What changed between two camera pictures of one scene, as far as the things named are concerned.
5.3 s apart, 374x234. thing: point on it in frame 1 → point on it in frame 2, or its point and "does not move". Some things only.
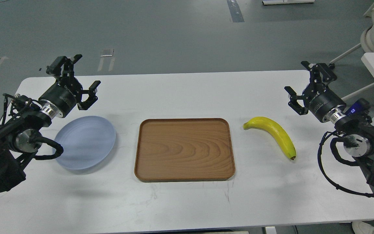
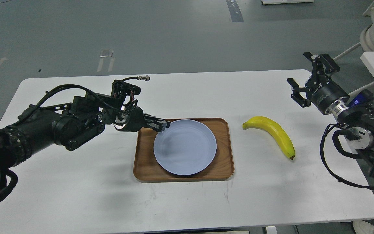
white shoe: [361, 227] does not move
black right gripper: [320, 99] → [324, 92]
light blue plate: [86, 141] → [188, 147]
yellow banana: [269, 126] does not move
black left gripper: [66, 91] → [135, 121]
